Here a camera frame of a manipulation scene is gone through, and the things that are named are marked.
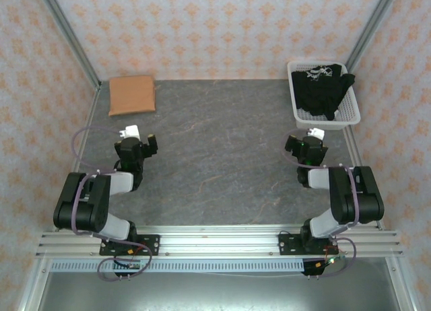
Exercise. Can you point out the aluminium mounting beam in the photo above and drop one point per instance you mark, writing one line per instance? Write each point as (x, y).
(219, 240)

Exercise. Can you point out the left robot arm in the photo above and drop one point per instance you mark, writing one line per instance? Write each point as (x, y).
(84, 203)

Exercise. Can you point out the orange t-shirt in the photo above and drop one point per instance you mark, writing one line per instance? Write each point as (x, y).
(131, 95)

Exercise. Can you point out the black t-shirt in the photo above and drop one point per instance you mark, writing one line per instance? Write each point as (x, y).
(316, 92)

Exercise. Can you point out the grey metal panel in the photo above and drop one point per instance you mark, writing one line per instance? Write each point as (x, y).
(219, 291)

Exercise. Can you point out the aluminium frame leg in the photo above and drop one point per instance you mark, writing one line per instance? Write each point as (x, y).
(32, 287)
(402, 287)

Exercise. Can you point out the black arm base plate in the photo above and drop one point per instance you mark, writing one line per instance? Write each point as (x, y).
(288, 245)
(151, 245)

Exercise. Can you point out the aluminium frame post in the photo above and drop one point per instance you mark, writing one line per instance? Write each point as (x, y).
(370, 28)
(70, 38)

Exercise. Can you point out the aluminium side rail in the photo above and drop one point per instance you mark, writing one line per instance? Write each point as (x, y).
(352, 146)
(91, 105)

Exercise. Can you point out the white plastic basket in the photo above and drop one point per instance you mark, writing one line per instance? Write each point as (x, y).
(352, 112)

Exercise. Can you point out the small circuit board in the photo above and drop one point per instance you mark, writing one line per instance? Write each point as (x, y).
(328, 261)
(133, 266)

